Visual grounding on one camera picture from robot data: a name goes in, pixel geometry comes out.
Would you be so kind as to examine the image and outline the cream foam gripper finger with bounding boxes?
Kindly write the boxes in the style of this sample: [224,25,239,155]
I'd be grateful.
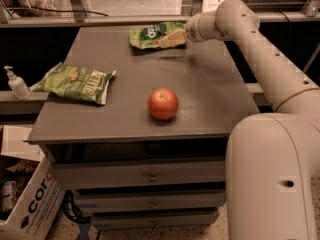
[159,29,187,48]

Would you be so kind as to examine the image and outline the green rice chip bag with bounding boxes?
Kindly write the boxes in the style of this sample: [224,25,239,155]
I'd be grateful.
[129,21,186,49]

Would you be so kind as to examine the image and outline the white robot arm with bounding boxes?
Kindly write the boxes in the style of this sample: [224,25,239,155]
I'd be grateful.
[185,0,320,240]

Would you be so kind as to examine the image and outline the green Kettle chip bag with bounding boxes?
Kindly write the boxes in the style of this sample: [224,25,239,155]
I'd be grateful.
[30,63,115,105]

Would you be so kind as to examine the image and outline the red apple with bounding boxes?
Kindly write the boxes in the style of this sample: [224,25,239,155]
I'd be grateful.
[148,88,179,120]

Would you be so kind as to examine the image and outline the grey drawer cabinet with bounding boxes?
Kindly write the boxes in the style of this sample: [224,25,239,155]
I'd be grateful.
[29,26,258,230]

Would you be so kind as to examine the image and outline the white pump dispenser bottle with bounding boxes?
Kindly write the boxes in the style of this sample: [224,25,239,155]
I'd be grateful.
[4,66,31,100]

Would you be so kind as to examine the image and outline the white cardboard box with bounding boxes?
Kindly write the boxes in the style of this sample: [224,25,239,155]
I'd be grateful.
[0,125,65,240]

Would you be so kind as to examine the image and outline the metal shelf rail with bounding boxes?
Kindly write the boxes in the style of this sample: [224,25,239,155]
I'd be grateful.
[0,12,320,28]

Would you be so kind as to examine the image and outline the black cable on shelf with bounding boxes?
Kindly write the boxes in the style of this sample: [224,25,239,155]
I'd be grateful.
[9,6,110,18]

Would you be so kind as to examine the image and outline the black cables under cabinet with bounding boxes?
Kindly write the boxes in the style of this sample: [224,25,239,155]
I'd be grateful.
[61,189,92,225]

